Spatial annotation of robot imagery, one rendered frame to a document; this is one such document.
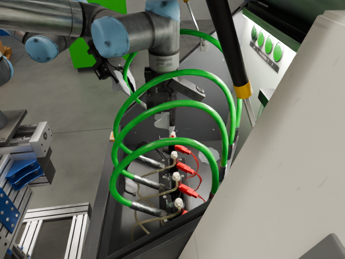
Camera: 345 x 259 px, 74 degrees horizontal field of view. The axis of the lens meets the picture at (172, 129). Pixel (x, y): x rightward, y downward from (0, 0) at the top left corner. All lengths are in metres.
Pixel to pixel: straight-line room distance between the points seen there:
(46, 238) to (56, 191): 0.58
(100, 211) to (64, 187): 1.44
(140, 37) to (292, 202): 0.40
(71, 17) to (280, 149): 0.48
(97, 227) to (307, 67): 0.67
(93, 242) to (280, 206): 0.59
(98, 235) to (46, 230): 1.02
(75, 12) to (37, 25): 0.08
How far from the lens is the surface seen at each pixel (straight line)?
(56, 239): 1.69
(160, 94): 0.61
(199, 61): 0.94
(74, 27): 0.58
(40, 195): 2.24
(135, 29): 0.49
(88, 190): 2.11
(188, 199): 0.72
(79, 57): 4.08
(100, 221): 0.77
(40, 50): 0.78
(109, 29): 0.48
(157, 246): 0.49
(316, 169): 0.20
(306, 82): 0.22
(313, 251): 0.20
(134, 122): 0.48
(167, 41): 0.54
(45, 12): 0.56
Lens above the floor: 1.59
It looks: 38 degrees down
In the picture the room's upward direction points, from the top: straight up
